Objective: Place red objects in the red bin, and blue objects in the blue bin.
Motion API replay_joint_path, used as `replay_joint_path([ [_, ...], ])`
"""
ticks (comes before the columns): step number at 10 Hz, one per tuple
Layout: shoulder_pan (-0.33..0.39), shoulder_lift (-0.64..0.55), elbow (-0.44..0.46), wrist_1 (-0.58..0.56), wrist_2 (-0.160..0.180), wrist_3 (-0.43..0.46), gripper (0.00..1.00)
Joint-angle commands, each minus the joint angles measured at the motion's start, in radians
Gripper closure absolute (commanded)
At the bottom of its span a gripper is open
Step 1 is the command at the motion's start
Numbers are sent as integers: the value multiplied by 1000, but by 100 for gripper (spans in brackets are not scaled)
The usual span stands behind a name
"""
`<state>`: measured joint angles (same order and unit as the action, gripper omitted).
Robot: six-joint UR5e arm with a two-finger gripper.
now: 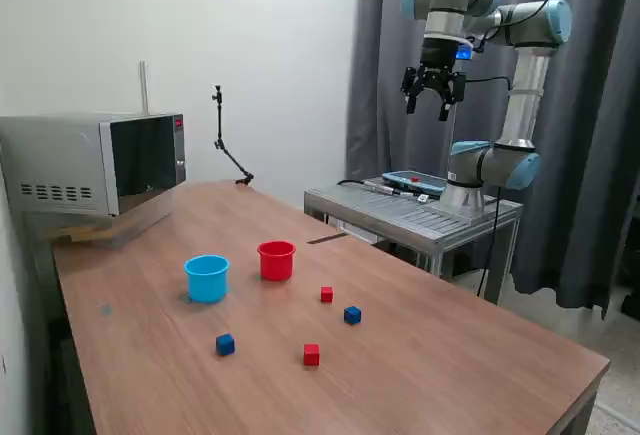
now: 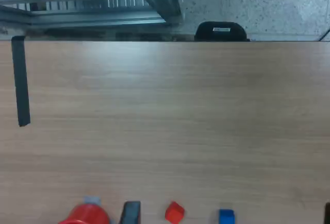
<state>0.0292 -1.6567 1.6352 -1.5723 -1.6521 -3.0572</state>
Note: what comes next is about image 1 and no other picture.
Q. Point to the white wall pipe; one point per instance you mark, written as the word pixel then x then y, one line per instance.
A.
pixel 143 90

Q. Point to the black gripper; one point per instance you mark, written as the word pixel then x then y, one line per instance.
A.
pixel 439 60

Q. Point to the red cube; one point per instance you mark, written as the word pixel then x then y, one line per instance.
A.
pixel 311 355
pixel 326 295

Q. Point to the blue cube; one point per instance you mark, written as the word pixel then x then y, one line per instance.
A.
pixel 352 316
pixel 225 346

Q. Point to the blue round sticker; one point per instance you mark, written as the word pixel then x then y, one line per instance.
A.
pixel 105 310

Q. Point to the blue teach pendant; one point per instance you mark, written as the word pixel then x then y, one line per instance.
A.
pixel 400 177

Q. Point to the blue plastic cup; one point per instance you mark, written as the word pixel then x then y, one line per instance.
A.
pixel 207 286

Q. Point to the silver microwave oven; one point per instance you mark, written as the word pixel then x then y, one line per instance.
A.
pixel 60 155

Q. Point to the red plastic cup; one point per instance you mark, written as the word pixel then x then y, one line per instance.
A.
pixel 276 267

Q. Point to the dark tape strip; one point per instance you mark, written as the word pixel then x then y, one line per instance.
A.
pixel 325 239

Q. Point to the grey metal robot stand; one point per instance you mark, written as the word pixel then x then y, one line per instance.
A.
pixel 400 212

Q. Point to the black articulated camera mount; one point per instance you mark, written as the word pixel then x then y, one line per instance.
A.
pixel 218 144

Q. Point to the grey curtain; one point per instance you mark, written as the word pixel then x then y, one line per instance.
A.
pixel 590 155

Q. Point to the wooden block stack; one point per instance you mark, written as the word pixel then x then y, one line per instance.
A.
pixel 75 235

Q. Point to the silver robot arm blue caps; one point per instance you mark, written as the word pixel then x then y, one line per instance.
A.
pixel 525 80

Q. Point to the black object by curtain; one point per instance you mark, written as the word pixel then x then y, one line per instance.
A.
pixel 632 303

